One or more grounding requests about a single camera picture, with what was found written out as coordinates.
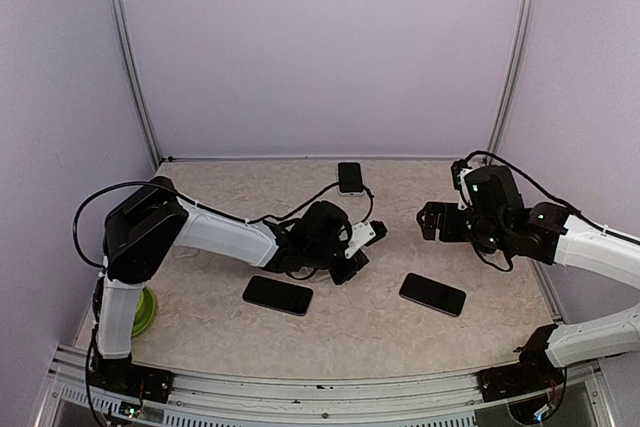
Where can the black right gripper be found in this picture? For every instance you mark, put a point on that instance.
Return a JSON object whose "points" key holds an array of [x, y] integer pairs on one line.
{"points": [[434, 209]]}

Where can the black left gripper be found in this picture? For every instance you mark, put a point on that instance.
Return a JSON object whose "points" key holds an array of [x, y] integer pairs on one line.
{"points": [[341, 276]]}

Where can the black phone table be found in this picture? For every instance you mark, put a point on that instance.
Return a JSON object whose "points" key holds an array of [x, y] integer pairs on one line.
{"points": [[277, 295]]}

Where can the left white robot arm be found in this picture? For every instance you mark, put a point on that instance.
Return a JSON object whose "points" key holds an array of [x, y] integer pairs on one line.
{"points": [[141, 230]]}

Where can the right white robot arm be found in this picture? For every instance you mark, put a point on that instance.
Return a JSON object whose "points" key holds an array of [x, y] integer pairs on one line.
{"points": [[491, 216]]}

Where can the dark red phone right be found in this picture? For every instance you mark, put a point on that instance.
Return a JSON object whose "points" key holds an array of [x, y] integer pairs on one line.
{"points": [[432, 294]]}

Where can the green plastic bowl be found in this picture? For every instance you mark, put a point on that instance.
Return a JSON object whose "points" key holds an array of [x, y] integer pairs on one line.
{"points": [[145, 312]]}

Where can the aluminium front rail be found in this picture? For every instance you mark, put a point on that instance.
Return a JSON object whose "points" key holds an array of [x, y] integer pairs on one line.
{"points": [[201, 399]]}

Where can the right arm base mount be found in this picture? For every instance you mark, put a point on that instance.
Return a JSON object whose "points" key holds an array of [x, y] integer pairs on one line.
{"points": [[532, 372]]}

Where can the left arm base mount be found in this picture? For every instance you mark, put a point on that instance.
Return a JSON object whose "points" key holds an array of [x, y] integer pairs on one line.
{"points": [[123, 376]]}

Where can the right aluminium frame post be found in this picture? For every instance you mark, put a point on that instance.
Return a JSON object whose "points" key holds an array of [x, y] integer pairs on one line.
{"points": [[517, 53]]}

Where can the aluminium frame post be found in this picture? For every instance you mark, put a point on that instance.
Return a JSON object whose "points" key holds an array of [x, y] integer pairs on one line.
{"points": [[142, 113], [517, 53]]}

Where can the left aluminium frame post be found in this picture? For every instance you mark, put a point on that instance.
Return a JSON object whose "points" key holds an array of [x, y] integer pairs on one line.
{"points": [[142, 113]]}

